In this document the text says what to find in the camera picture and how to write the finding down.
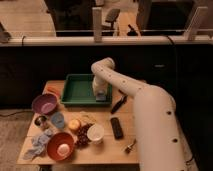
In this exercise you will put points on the orange carrot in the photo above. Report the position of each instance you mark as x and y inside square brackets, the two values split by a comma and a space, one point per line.
[53, 90]

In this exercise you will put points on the dark red grapes bunch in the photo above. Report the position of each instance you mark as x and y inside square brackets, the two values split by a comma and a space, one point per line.
[82, 139]

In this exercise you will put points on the small metal clip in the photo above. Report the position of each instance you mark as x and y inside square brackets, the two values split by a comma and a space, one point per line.
[130, 147]

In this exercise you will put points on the white egg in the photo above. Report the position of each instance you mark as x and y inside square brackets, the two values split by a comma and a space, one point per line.
[63, 150]

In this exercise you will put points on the white cup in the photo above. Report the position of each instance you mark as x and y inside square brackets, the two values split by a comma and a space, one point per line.
[95, 133]

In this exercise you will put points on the blue plastic cup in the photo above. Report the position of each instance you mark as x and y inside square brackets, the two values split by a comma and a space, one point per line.
[57, 119]

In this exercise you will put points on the black office chair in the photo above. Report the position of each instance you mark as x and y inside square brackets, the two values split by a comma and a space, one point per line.
[110, 18]

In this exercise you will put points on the yellow orange fruit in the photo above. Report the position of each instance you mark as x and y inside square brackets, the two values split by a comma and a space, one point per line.
[74, 124]

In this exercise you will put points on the green plastic tray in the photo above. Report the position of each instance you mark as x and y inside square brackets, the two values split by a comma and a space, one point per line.
[78, 91]

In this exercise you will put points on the small metal cup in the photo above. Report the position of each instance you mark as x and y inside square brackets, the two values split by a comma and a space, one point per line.
[41, 122]

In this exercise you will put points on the light blue cloth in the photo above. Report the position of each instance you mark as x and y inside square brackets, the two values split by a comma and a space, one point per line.
[39, 143]

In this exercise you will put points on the black remote control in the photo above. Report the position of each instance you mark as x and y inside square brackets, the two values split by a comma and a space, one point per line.
[116, 127]

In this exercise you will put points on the purple bowl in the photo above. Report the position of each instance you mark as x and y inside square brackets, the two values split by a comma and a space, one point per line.
[44, 104]

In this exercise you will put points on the orange red bowl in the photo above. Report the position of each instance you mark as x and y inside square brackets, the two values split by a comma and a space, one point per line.
[55, 141]

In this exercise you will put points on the wooden table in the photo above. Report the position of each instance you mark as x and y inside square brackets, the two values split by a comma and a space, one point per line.
[109, 151]

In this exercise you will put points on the white horizontal rail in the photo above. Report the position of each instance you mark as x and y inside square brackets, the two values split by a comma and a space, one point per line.
[105, 41]

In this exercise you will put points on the blue grey sponge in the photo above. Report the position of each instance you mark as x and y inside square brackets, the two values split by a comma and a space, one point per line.
[101, 97]

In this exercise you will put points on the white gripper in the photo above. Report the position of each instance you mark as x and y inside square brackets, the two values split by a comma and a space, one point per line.
[99, 86]

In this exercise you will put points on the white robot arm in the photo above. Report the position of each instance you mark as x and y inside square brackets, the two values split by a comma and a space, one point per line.
[158, 140]

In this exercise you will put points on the black handled knife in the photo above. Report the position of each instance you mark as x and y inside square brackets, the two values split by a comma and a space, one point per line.
[119, 103]

